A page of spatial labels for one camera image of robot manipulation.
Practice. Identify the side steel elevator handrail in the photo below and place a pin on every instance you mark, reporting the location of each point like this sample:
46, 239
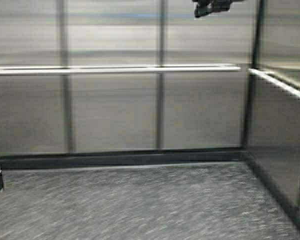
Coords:
288, 86

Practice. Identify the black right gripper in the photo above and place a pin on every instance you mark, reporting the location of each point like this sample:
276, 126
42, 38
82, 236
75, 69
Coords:
204, 8

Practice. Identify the rear steel elevator handrail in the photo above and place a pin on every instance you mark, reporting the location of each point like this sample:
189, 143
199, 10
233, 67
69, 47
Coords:
116, 69

